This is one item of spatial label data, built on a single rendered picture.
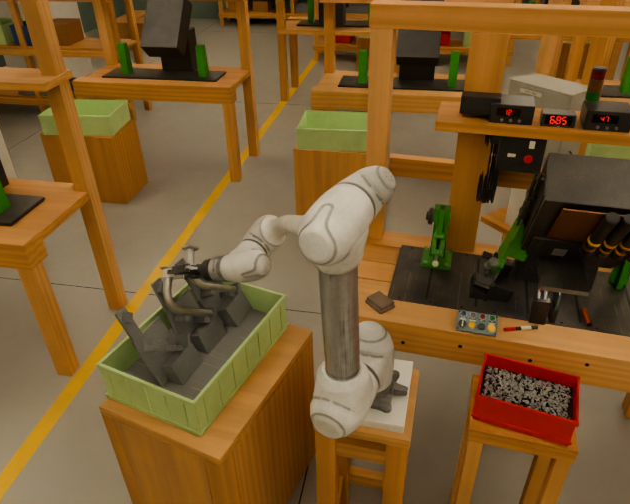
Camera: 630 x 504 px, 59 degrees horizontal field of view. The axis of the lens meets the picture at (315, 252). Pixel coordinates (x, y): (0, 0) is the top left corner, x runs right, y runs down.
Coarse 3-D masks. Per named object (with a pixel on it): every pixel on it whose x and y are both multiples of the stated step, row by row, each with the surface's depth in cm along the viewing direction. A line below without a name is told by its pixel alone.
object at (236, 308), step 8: (176, 264) 211; (192, 288) 214; (200, 296) 216; (216, 296) 223; (240, 296) 227; (208, 304) 219; (216, 304) 222; (224, 304) 223; (232, 304) 222; (240, 304) 225; (248, 304) 229; (224, 312) 219; (232, 312) 221; (240, 312) 224; (248, 312) 228; (224, 320) 222; (232, 320) 220; (240, 320) 223
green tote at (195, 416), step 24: (240, 288) 229; (264, 336) 212; (120, 360) 200; (240, 360) 198; (120, 384) 191; (144, 384) 182; (216, 384) 186; (240, 384) 201; (144, 408) 192; (168, 408) 184; (192, 408) 177; (216, 408) 190; (192, 432) 185
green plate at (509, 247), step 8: (520, 224) 204; (512, 232) 212; (520, 232) 205; (504, 240) 220; (512, 240) 207; (520, 240) 208; (504, 248) 215; (512, 248) 210; (520, 248) 210; (504, 256) 212; (512, 256) 212; (520, 256) 211
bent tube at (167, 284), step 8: (168, 280) 197; (168, 288) 196; (168, 296) 196; (168, 304) 197; (176, 304) 199; (176, 312) 199; (184, 312) 202; (192, 312) 205; (200, 312) 208; (208, 312) 212
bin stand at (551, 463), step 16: (464, 432) 215; (480, 432) 183; (496, 432) 183; (512, 432) 183; (464, 448) 220; (480, 448) 188; (512, 448) 183; (528, 448) 181; (544, 448) 179; (560, 448) 177; (576, 448) 177; (464, 464) 195; (544, 464) 212; (560, 464) 182; (464, 480) 199; (528, 480) 222; (544, 480) 193; (560, 480) 186; (464, 496) 204; (528, 496) 225; (544, 496) 192
